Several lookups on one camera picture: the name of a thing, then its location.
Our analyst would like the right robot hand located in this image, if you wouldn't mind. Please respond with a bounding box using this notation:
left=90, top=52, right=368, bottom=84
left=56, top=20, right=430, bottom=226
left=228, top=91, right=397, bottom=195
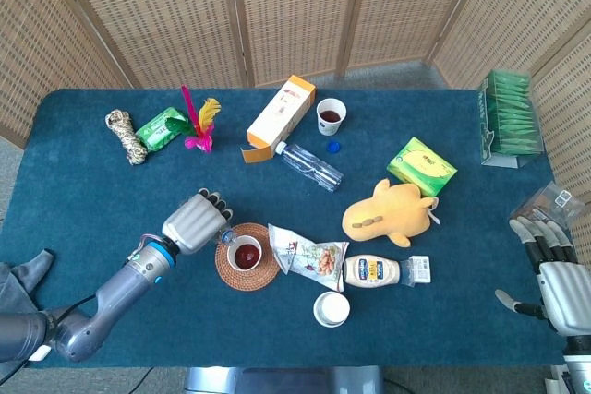
left=494, top=216, right=591, bottom=338

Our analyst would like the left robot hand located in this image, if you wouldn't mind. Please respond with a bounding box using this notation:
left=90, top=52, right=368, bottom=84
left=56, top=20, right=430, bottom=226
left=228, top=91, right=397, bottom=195
left=161, top=188, right=235, bottom=256

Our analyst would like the cola bottle blue label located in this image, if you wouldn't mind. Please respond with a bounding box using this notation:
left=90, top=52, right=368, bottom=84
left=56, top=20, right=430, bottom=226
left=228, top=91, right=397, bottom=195
left=214, top=226, right=239, bottom=247

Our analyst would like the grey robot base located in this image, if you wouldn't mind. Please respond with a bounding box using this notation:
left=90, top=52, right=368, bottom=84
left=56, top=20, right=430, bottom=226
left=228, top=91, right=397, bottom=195
left=183, top=365, right=384, bottom=394

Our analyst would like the paper cup green print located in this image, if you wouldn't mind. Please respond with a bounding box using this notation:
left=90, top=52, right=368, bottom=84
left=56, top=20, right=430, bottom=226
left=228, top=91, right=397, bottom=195
left=226, top=234, right=263, bottom=271

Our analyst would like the clear empty water bottle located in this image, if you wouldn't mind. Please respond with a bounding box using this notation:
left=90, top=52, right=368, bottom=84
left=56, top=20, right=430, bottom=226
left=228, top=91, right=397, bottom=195
left=274, top=140, right=344, bottom=193

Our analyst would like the white lidded cup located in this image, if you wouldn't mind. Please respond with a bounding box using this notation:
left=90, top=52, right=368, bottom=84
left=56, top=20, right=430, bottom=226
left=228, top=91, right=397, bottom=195
left=312, top=291, right=351, bottom=328

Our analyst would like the paper cup blue flower print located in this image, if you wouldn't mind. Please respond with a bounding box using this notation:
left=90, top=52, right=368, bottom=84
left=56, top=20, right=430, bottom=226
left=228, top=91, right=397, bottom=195
left=316, top=98, right=347, bottom=137

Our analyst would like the mayonnaise squeeze bottle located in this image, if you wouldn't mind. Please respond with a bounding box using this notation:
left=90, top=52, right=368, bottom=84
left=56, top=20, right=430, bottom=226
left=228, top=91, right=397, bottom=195
left=344, top=254, right=433, bottom=288

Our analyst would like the round woven rattan coaster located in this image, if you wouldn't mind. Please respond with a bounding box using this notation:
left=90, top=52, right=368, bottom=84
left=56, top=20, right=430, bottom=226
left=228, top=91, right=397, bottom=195
left=214, top=222, right=282, bottom=293

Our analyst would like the colourful feather shuttlecock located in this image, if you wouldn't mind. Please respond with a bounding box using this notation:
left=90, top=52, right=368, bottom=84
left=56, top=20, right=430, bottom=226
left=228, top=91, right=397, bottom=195
left=164, top=85, right=223, bottom=154

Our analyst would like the clear plastic snack package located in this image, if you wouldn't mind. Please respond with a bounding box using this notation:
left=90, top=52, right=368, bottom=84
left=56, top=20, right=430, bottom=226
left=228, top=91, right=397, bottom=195
left=510, top=181, right=586, bottom=229

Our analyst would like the green tissue pack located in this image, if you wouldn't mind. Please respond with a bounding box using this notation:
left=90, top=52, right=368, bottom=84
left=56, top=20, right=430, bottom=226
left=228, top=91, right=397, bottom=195
left=135, top=106, right=190, bottom=153

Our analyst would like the crumpled snack bag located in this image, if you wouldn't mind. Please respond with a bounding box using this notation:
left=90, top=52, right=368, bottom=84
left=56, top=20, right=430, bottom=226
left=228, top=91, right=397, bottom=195
left=267, top=223, right=351, bottom=293

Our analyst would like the orange and white carton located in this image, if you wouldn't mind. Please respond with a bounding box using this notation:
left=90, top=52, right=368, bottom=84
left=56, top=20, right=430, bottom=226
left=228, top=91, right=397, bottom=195
left=240, top=74, right=318, bottom=165

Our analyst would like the blue felt tablecloth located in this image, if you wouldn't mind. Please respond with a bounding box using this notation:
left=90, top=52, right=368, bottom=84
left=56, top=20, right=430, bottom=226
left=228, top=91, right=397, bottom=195
left=0, top=88, right=573, bottom=370

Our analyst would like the green tea bag box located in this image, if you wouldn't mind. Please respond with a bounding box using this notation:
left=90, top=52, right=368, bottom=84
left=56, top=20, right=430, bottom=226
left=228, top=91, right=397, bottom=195
left=476, top=69, right=546, bottom=168

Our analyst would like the yellow plush toy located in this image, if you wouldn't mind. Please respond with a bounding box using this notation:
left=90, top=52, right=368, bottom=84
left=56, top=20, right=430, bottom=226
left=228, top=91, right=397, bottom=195
left=341, top=178, right=440, bottom=248

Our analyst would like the yellow-green tissue box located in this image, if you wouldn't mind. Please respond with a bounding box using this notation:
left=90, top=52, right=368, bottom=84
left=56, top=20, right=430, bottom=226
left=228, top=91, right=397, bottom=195
left=386, top=137, right=459, bottom=198

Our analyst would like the woven bamboo folding screen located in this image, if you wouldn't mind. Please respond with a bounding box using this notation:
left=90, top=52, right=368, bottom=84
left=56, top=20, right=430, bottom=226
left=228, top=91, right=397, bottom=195
left=0, top=0, right=591, bottom=204

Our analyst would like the bundle of twisted rope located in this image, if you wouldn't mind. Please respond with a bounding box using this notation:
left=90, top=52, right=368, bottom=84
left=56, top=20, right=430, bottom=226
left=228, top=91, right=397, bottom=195
left=104, top=109, right=149, bottom=166

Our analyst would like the black floor cable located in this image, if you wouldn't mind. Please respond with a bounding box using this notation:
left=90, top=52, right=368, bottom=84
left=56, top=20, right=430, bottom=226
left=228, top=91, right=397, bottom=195
left=124, top=367, right=156, bottom=393

